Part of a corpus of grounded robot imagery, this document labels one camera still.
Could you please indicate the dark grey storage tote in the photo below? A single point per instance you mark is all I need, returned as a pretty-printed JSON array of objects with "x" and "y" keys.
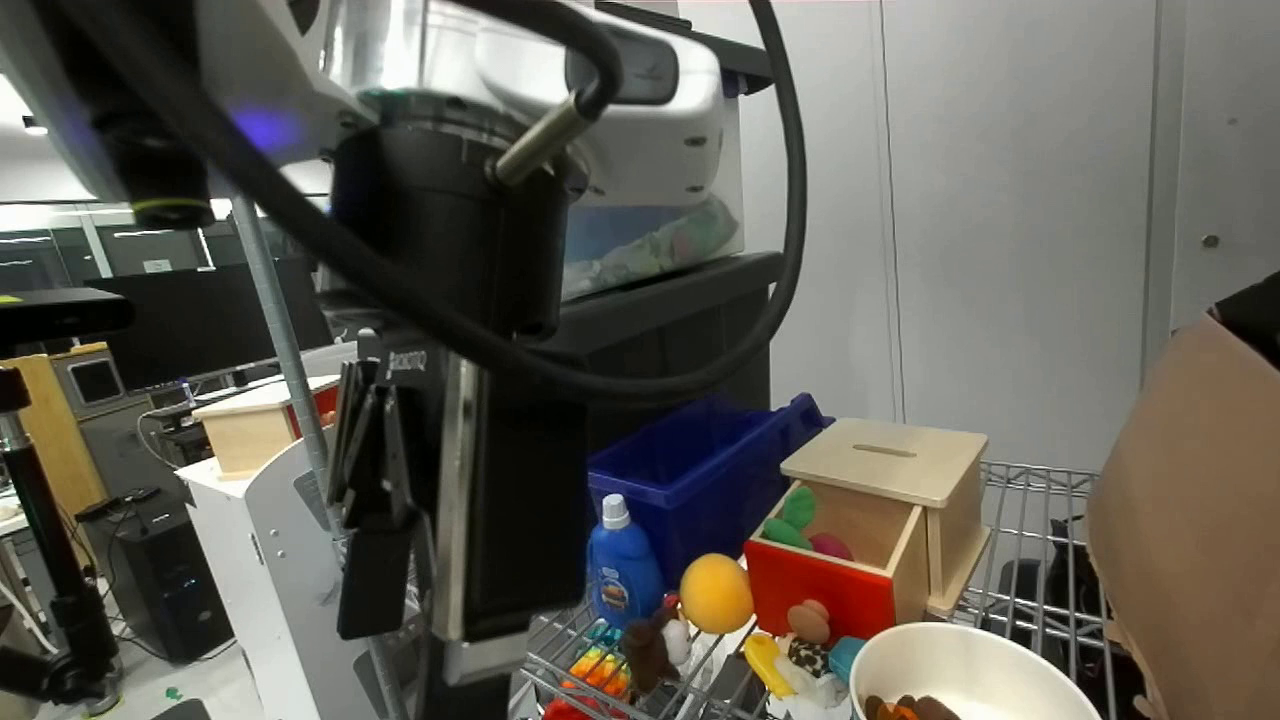
[{"x": 674, "y": 321}]

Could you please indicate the blue plastic bin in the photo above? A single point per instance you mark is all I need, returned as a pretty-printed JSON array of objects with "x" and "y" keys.
[{"x": 693, "y": 481}]

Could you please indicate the white cabinet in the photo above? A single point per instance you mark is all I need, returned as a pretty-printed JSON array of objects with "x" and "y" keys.
[{"x": 264, "y": 574}]

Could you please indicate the wooden box with red drawer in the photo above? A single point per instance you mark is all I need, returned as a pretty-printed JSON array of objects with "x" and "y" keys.
[{"x": 881, "y": 464}]

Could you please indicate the white dish with teal band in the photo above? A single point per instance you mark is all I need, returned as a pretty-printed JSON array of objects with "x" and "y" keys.
[{"x": 985, "y": 660}]

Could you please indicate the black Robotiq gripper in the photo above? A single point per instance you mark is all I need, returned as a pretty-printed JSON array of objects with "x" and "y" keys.
[{"x": 440, "y": 240}]

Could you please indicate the tan round peg doll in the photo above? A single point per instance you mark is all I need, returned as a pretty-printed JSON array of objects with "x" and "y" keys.
[{"x": 809, "y": 620}]

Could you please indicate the rainbow coloured toy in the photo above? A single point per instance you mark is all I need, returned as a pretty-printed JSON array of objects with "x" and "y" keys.
[{"x": 602, "y": 665}]

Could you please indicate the large cardboard box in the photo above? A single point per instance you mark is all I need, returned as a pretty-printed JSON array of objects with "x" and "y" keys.
[{"x": 1184, "y": 533}]

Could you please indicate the blue detergent bottle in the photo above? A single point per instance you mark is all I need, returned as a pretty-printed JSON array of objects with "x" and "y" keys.
[{"x": 621, "y": 564}]

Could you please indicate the dark brown plush bear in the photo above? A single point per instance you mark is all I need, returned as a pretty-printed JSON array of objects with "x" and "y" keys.
[{"x": 650, "y": 659}]

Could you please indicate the black stand with flat top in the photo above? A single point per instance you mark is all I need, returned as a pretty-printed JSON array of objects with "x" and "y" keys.
[{"x": 53, "y": 533}]

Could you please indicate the pink toy block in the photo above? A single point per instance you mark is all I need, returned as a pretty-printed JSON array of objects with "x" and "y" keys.
[{"x": 835, "y": 546}]

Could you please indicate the light wooden box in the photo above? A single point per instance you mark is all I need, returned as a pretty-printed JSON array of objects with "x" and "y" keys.
[{"x": 252, "y": 426}]

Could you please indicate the tan wooden furniture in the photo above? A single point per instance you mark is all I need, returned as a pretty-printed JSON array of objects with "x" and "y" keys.
[{"x": 61, "y": 441}]

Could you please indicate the yellow giraffe toy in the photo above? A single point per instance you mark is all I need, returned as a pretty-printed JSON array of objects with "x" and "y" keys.
[{"x": 771, "y": 660}]

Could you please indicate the green toy block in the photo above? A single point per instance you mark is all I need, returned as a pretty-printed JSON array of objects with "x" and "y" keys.
[{"x": 799, "y": 516}]

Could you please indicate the clear plastic storage bin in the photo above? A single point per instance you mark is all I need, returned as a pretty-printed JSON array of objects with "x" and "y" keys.
[{"x": 652, "y": 244}]

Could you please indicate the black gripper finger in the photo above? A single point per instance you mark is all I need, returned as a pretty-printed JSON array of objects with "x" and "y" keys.
[{"x": 373, "y": 574}]

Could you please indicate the yellow orange ball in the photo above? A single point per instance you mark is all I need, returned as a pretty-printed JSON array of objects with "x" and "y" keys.
[{"x": 719, "y": 594}]

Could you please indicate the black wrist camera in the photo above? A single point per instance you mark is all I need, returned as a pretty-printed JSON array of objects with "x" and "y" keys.
[{"x": 147, "y": 163}]

